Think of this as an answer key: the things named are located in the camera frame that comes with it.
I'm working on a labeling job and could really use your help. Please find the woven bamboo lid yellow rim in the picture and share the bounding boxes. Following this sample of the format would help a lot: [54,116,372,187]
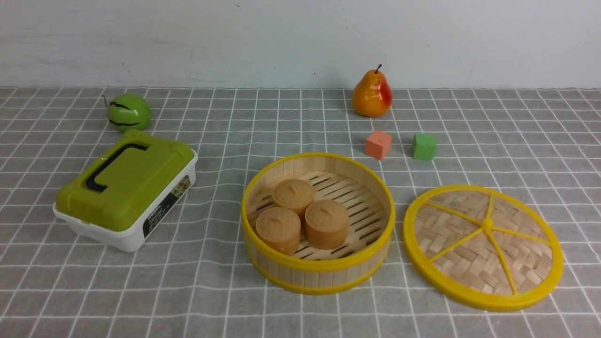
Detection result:
[403,185,564,312]

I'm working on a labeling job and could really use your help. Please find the bamboo steamer basket yellow rims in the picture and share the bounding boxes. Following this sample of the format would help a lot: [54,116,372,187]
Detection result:
[240,153,396,295]

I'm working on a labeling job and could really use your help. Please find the tan bun back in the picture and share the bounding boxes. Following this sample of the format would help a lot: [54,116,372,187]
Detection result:
[272,179,316,220]

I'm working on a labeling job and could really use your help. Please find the tan bun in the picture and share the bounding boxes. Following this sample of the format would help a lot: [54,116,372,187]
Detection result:
[255,207,302,255]
[272,179,316,220]
[305,199,349,250]

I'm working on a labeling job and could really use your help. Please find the tan bun front right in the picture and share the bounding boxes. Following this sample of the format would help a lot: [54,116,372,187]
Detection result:
[305,199,349,250]

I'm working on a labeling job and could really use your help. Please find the tan bun front left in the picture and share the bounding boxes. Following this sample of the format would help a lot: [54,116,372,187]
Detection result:
[255,207,302,255]

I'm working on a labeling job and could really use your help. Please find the orange foam cube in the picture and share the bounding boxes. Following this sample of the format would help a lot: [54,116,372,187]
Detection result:
[364,130,392,161]

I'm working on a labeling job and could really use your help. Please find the orange red pear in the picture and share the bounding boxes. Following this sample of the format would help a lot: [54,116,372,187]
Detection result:
[352,64,393,118]

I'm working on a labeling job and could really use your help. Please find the green foam cube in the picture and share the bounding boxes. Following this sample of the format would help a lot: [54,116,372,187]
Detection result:
[411,132,437,161]

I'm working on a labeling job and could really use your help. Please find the grey checked tablecloth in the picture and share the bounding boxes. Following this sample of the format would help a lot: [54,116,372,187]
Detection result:
[0,87,600,338]

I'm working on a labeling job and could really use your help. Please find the green lidded white storage box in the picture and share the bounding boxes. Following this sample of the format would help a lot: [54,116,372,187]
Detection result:
[52,130,198,252]

